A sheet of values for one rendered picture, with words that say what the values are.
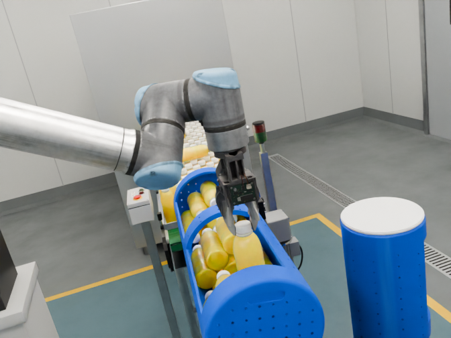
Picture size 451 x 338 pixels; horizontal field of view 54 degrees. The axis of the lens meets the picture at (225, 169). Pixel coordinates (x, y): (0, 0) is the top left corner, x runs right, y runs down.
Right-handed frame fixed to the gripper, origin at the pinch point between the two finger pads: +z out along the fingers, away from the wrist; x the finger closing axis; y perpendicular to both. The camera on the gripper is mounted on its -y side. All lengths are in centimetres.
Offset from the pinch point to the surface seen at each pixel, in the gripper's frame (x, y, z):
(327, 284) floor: 71, -150, 129
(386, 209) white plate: 58, -40, 27
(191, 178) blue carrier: -6, -70, 9
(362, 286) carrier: 42, -32, 50
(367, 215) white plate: 50, -39, 27
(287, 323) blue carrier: 4.2, 11.0, 21.0
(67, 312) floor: -108, -203, 130
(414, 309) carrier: 57, -25, 59
